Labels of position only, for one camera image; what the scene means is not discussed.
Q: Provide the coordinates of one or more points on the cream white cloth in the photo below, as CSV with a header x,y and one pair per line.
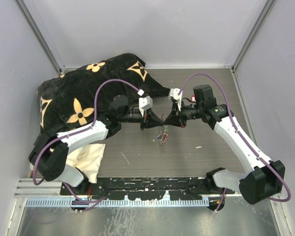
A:
x,y
87,159

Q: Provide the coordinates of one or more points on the left aluminium frame post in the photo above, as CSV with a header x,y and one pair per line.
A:
x,y
36,24

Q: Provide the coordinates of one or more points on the right aluminium frame post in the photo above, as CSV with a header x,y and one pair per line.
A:
x,y
253,33

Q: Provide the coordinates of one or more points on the blue slotted cable duct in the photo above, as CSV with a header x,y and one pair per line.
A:
x,y
71,202

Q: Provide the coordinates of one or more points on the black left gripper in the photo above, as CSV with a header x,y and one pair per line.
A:
x,y
150,120

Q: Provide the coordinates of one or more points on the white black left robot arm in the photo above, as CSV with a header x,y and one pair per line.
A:
x,y
50,151

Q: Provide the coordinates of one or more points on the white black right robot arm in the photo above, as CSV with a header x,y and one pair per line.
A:
x,y
262,178

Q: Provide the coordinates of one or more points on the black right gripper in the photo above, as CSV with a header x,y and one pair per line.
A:
x,y
175,118

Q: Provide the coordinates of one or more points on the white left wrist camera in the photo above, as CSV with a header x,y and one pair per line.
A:
x,y
145,103

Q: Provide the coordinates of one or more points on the aluminium frame post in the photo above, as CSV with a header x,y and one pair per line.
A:
x,y
36,24
253,33

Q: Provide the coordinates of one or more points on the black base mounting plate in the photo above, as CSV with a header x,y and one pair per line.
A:
x,y
149,188

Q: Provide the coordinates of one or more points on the black floral plush blanket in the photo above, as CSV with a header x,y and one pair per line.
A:
x,y
77,97

